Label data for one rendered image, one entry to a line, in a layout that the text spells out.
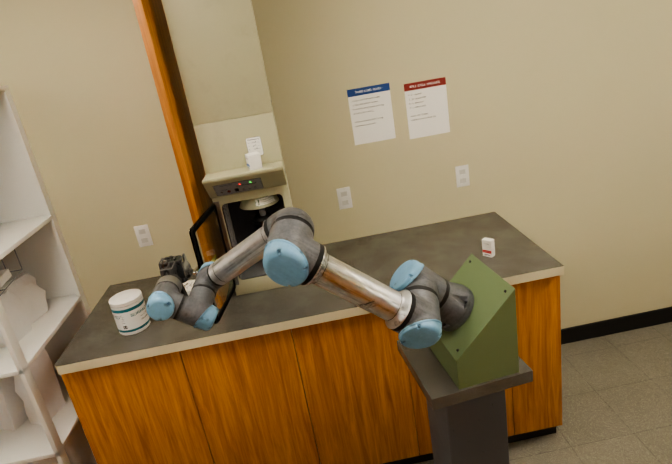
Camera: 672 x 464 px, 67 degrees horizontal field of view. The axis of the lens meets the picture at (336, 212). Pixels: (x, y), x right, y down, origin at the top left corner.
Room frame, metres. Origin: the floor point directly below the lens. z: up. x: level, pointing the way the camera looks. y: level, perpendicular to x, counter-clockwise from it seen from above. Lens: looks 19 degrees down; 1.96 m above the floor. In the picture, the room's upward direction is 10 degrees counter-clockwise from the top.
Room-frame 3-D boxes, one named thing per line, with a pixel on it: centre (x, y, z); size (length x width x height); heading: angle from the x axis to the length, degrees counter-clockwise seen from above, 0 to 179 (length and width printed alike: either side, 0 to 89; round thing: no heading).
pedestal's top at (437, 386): (1.37, -0.31, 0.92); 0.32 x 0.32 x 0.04; 9
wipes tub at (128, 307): (1.92, 0.92, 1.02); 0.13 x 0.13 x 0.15
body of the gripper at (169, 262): (1.47, 0.54, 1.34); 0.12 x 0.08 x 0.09; 3
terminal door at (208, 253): (1.88, 0.51, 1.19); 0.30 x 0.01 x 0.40; 173
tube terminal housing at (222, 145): (2.18, 0.35, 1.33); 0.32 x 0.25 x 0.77; 93
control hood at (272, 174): (2.00, 0.34, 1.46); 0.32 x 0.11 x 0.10; 93
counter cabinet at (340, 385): (2.13, 0.17, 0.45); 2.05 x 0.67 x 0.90; 93
